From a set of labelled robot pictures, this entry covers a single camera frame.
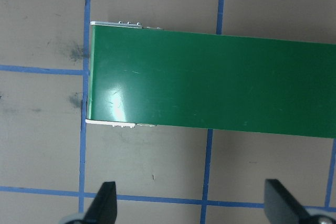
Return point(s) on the green conveyor belt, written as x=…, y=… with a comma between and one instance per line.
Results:
x=210, y=82

